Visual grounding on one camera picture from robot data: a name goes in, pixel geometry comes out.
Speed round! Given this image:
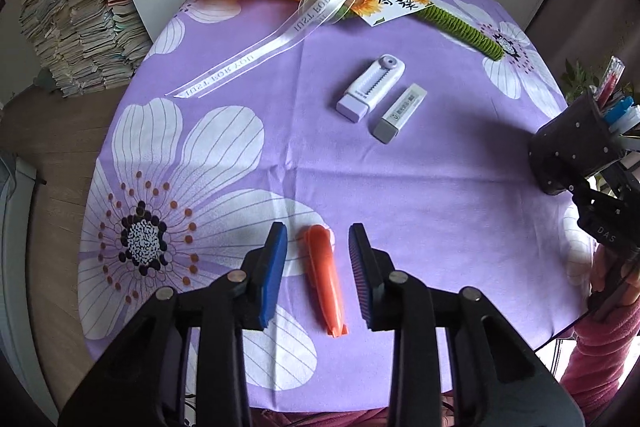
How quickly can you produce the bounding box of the pile of stacked booklets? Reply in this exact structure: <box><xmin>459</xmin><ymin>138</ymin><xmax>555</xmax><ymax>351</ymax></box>
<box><xmin>12</xmin><ymin>0</ymin><xmax>151</xmax><ymax>98</ymax></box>

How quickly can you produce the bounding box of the black dotted pen holder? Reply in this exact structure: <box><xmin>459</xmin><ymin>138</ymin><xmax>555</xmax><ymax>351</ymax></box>
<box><xmin>529</xmin><ymin>94</ymin><xmax>628</xmax><ymax>196</ymax></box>

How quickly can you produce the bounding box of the clear red pen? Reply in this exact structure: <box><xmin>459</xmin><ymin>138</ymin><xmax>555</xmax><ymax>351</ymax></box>
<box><xmin>594</xmin><ymin>56</ymin><xmax>629</xmax><ymax>108</ymax></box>

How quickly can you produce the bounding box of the green potted plant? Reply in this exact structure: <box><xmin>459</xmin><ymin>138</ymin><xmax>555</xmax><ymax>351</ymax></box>
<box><xmin>562</xmin><ymin>57</ymin><xmax>602</xmax><ymax>102</ymax></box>

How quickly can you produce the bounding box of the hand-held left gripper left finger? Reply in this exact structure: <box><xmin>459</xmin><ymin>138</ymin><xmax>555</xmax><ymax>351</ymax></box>
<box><xmin>57</xmin><ymin>222</ymin><xmax>290</xmax><ymax>427</ymax></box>

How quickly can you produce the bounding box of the person's pink garment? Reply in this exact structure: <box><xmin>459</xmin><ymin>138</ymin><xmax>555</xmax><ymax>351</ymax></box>
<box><xmin>252</xmin><ymin>408</ymin><xmax>451</xmax><ymax>427</ymax></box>

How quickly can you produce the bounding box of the person's right hand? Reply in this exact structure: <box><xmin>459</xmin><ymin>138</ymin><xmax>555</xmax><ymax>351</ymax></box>
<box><xmin>589</xmin><ymin>249</ymin><xmax>640</xmax><ymax>314</ymax></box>

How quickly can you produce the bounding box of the sunflower printed card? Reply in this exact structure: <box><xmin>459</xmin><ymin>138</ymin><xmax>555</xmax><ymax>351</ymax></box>
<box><xmin>350</xmin><ymin>0</ymin><xmax>431</xmax><ymax>28</ymax></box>

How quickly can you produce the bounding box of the grey curtain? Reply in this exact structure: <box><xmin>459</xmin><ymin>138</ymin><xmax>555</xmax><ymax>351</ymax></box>
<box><xmin>525</xmin><ymin>0</ymin><xmax>640</xmax><ymax>98</ymax></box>

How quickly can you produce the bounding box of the grey white eraser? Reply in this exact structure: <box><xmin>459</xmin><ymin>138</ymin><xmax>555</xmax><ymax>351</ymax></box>
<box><xmin>369</xmin><ymin>83</ymin><xmax>429</xmax><ymax>144</ymax></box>

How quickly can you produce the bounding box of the white printed ribbon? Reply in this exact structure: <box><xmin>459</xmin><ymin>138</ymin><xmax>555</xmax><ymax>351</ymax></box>
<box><xmin>165</xmin><ymin>0</ymin><xmax>373</xmax><ymax>99</ymax></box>

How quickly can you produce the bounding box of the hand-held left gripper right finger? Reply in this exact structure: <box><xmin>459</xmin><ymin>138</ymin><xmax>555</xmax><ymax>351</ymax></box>
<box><xmin>348</xmin><ymin>222</ymin><xmax>586</xmax><ymax>427</ymax></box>

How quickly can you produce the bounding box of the orange carrot-shaped pen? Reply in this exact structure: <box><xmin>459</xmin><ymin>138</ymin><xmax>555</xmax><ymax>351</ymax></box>
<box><xmin>299</xmin><ymin>224</ymin><xmax>349</xmax><ymax>338</ymax></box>

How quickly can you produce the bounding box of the white furniture panel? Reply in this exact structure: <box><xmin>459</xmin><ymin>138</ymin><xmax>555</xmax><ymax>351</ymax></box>
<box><xmin>0</xmin><ymin>152</ymin><xmax>56</xmax><ymax>423</ymax></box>

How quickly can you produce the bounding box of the person's right forearm pink sleeve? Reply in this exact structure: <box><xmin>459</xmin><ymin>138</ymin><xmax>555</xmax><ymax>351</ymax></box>
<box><xmin>559</xmin><ymin>294</ymin><xmax>640</xmax><ymax>425</ymax></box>

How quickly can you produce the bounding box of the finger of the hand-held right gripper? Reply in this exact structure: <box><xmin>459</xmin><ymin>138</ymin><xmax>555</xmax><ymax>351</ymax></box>
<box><xmin>597</xmin><ymin>144</ymin><xmax>640</xmax><ymax>194</ymax></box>
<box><xmin>565</xmin><ymin>177</ymin><xmax>608</xmax><ymax>214</ymax></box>

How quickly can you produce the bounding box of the lilac white sliding eraser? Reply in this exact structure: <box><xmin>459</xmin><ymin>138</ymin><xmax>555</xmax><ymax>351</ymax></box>
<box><xmin>336</xmin><ymin>54</ymin><xmax>406</xmax><ymax>124</ymax></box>

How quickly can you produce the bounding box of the blue pen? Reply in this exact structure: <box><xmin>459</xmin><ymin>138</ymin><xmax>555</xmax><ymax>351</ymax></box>
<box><xmin>606</xmin><ymin>97</ymin><xmax>637</xmax><ymax>124</ymax></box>

